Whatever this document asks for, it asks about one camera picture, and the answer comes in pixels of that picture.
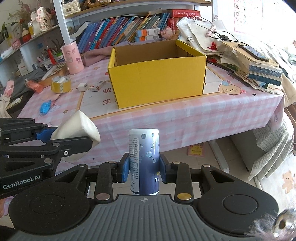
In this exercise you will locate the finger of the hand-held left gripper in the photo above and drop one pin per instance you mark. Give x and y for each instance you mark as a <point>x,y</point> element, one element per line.
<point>45,134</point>
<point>76,142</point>

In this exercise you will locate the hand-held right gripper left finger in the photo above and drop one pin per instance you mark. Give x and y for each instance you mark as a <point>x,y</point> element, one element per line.
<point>123,168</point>

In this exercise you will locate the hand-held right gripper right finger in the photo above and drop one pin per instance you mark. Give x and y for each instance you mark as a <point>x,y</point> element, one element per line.
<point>164,170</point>

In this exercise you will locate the blue white cylindrical bottle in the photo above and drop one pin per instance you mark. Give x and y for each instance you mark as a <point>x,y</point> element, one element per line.
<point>144,160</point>

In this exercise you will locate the yellow tape roll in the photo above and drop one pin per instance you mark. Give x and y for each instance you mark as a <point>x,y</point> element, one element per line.
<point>61,87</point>

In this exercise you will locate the white charger plug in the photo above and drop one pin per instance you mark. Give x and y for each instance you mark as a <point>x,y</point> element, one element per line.
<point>82,87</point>

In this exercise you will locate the yellow cardboard box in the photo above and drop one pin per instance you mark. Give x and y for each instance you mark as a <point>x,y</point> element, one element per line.
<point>157,81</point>

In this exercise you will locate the blue crumpled wrapper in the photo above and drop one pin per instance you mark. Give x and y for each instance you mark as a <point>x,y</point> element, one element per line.
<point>45,107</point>

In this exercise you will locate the pink yellow card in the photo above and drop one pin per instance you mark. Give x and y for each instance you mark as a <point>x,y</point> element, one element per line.
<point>196,150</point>

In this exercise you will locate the white printed tote bag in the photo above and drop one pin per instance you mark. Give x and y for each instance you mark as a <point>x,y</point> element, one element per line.
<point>4,106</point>

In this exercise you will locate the orange pink spray bottle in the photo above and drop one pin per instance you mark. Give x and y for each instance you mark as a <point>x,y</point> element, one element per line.
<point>34,85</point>

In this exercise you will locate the white table leg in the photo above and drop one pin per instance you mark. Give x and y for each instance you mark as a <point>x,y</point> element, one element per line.
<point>219,157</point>

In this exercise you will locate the grey cloth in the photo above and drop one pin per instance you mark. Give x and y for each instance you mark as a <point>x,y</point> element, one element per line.
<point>25,81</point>

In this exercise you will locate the pink knit glove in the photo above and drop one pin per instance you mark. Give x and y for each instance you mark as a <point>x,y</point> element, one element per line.
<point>9,88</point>

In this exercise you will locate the white power adapter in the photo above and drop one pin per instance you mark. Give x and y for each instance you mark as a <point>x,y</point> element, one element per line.
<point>97,86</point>

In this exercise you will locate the wooden chessboard box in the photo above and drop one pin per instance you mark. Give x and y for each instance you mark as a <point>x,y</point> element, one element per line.
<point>55,70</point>

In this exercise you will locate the white box red label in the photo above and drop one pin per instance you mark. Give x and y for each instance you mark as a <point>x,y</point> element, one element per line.
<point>23,67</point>

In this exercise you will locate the pen holder with pens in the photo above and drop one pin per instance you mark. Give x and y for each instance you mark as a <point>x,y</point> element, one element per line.
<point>49,58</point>

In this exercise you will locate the white jar green lid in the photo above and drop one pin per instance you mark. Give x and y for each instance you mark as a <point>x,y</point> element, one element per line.
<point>60,58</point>

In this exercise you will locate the pink sticker cylinder holder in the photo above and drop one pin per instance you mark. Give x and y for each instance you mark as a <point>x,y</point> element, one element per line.
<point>72,59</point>

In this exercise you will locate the pink purple cloth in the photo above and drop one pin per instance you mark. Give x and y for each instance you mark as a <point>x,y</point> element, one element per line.
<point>97,54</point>

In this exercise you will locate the red white round doll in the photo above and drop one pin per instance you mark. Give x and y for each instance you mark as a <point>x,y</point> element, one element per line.
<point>26,37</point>

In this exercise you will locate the grey patterned blanket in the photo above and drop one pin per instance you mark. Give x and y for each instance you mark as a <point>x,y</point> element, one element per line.
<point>272,143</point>

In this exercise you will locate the white wooden bookshelf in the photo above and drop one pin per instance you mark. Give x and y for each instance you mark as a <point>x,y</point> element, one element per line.
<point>60,23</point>

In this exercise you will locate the white pink rabbit figurine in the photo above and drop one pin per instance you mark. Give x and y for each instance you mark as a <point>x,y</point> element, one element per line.
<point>41,18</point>

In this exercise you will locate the row of colourful books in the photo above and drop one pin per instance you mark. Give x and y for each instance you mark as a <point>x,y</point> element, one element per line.
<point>115,30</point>

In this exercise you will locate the bear print rug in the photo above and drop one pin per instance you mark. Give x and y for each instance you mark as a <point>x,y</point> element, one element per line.
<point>284,183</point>

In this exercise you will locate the orange white blue carton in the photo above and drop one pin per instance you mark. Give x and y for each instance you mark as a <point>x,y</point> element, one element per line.
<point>146,39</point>
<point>148,32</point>

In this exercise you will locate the dried flower bunch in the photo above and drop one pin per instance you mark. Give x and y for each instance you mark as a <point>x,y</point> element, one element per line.
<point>23,9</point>

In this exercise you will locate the blurred fuzzy silver charm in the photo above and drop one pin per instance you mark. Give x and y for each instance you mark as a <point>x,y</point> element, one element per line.
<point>281,223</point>

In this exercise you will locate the white quilted handbag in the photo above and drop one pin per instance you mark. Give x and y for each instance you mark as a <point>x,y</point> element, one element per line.
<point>70,8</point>

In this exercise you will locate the red tassel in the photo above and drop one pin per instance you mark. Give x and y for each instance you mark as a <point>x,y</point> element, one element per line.
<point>213,47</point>

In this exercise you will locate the stack of worn books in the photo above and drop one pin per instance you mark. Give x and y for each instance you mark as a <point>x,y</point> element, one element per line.
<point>259,71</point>

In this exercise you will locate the pink plush pig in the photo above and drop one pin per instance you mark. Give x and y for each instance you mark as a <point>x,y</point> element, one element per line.
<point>167,32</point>

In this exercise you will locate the pile of white paper bags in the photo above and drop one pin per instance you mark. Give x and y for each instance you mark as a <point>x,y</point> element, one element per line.
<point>198,34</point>

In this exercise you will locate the retro wooden radio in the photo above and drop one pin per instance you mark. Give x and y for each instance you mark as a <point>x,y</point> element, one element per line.
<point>94,1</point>

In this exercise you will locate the black power adapter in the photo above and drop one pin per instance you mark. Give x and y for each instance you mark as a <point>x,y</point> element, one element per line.
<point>223,37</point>

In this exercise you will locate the dark smartphone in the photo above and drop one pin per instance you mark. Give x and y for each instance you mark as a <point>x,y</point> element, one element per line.
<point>253,52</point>

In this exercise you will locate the pink pendant charm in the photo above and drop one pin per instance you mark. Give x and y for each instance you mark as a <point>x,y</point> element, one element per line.
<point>211,30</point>

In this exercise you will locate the red thick book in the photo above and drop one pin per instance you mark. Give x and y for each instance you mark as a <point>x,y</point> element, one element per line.
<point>185,12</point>

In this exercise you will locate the alphabet wall poster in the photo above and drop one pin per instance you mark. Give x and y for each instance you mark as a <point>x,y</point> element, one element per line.
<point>247,14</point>

